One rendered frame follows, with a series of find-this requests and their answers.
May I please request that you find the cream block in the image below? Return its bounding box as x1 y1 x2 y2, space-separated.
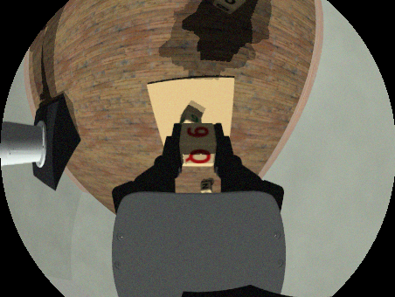
213 0 246 14
179 123 217 166
179 111 202 124
200 182 212 193

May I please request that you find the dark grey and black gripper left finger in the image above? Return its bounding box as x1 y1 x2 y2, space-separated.
112 123 182 213

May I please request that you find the cream flat mat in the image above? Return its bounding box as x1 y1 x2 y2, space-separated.
147 77 234 146

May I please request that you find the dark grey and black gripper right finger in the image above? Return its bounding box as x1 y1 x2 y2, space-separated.
213 123 284 211

